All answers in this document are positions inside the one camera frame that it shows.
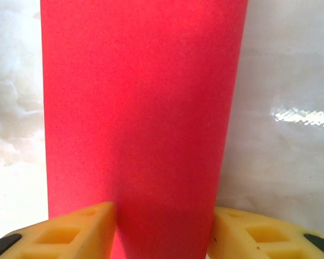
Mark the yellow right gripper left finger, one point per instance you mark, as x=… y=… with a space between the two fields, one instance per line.
x=70 y=240

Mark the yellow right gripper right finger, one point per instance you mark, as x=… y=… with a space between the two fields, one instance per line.
x=259 y=240

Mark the red paper sheet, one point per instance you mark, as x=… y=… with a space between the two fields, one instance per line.
x=140 y=113

